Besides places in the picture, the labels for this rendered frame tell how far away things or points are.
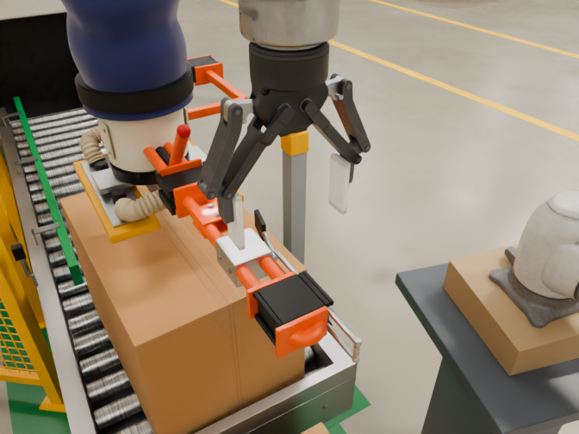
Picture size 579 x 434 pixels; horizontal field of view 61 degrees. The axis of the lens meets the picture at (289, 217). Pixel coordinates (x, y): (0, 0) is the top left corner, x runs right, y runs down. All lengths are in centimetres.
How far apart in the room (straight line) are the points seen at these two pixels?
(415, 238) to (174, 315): 196
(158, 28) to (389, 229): 211
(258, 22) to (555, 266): 89
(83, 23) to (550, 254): 100
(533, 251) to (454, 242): 167
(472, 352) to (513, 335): 11
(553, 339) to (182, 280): 82
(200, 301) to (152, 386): 20
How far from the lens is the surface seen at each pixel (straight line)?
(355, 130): 55
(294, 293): 65
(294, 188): 165
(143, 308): 107
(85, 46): 98
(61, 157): 266
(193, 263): 115
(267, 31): 44
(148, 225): 102
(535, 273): 122
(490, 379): 125
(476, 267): 136
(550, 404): 126
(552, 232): 115
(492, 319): 126
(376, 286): 248
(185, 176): 91
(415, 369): 218
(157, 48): 96
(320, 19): 44
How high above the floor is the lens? 170
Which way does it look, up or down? 36 degrees down
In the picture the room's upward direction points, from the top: straight up
